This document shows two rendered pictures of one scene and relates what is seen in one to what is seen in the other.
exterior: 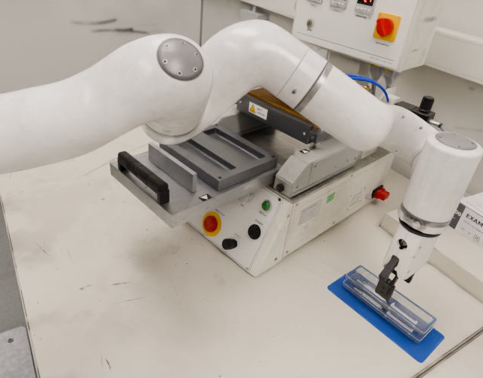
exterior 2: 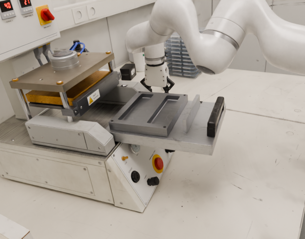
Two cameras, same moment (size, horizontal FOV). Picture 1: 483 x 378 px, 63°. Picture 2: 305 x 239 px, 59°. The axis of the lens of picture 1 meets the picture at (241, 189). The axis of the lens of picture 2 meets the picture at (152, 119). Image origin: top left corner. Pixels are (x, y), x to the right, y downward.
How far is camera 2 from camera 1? 1.21 m
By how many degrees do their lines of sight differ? 88
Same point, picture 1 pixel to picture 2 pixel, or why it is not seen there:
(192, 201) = (206, 103)
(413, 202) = (162, 51)
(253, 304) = not seen: hidden behind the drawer
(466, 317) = not seen: hidden behind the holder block
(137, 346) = (257, 158)
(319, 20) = (0, 37)
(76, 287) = (263, 202)
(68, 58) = not seen: outside the picture
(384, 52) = (50, 31)
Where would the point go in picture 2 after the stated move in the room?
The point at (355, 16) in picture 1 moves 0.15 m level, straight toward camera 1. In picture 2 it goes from (24, 18) to (75, 12)
